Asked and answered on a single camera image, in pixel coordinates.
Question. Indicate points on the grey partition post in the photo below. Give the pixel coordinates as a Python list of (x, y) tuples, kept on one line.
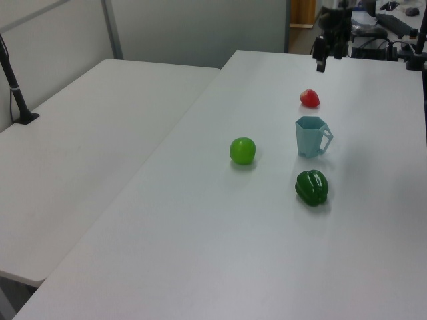
[(112, 30)]

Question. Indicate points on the black keyboard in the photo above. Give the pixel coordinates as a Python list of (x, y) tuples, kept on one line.
[(395, 24)]

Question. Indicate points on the white side table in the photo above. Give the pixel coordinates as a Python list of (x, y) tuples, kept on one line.
[(83, 150)]

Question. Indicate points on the black camera stand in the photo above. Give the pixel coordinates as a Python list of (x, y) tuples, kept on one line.
[(418, 50)]

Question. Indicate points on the green bell pepper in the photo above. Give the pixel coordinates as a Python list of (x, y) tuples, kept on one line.
[(312, 188)]

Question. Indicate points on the black pole with base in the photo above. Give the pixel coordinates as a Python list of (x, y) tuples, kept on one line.
[(13, 86)]

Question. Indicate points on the green apple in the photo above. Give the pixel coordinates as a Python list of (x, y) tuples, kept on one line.
[(242, 150)]

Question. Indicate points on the light blue hexagonal mug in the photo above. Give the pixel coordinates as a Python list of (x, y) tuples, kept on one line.
[(308, 140)]

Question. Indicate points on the red strawberry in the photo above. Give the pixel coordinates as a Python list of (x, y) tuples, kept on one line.
[(310, 98)]

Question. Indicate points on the brown wooden door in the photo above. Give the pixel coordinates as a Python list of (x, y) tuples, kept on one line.
[(302, 13)]

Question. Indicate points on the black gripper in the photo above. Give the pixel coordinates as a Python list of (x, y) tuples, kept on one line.
[(335, 25)]

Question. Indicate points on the grey computer mouse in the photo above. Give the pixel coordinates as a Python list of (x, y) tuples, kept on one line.
[(412, 11)]

